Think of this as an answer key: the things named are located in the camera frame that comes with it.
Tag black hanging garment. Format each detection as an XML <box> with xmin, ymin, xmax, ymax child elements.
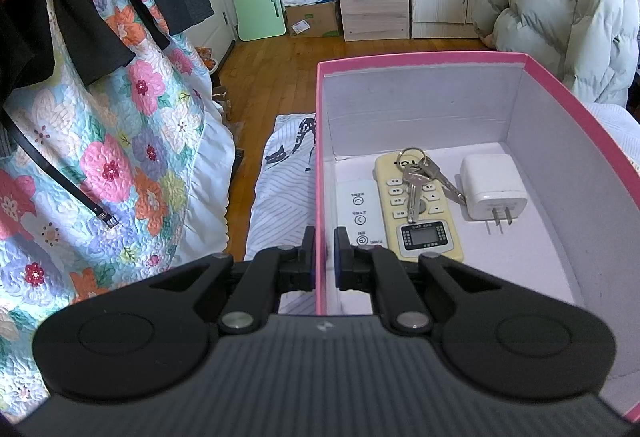
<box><xmin>0</xmin><ymin>0</ymin><xmax>136</xmax><ymax>158</ymax></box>

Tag grey puffer jacket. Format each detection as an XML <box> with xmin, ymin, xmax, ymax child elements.
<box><xmin>472</xmin><ymin>0</ymin><xmax>640</xmax><ymax>108</ymax></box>

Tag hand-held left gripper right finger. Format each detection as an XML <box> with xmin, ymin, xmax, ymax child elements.
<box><xmin>334</xmin><ymin>227</ymin><xmax>501</xmax><ymax>335</ymax></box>

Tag white charger plug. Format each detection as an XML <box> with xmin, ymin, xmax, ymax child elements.
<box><xmin>459</xmin><ymin>154</ymin><xmax>529</xmax><ymax>235</ymax></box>

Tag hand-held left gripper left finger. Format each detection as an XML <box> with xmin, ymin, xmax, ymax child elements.
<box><xmin>145</xmin><ymin>226</ymin><xmax>317</xmax><ymax>335</ymax></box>

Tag pink cardboard box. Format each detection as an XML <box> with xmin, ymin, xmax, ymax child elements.
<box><xmin>315</xmin><ymin>51</ymin><xmax>640</xmax><ymax>423</ymax></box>

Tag floral quilt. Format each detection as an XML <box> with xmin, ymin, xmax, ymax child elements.
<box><xmin>0</xmin><ymin>0</ymin><xmax>236</xmax><ymax>428</ymax></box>

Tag green folding table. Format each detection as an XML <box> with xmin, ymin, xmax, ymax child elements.
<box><xmin>225</xmin><ymin>0</ymin><xmax>287</xmax><ymax>42</ymax></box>

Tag bunch of keys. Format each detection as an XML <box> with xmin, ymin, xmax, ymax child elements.
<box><xmin>395</xmin><ymin>147</ymin><xmax>468</xmax><ymax>224</ymax></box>

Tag yellowed remote with small display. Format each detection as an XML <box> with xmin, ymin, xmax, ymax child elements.
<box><xmin>374</xmin><ymin>152</ymin><xmax>465</xmax><ymax>264</ymax></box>

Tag small white remote control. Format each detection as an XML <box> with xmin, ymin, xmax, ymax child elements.
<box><xmin>336</xmin><ymin>179</ymin><xmax>389</xmax><ymax>249</ymax></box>

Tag black belt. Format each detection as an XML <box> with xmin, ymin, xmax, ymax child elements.
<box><xmin>0</xmin><ymin>107</ymin><xmax>121</xmax><ymax>230</ymax></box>

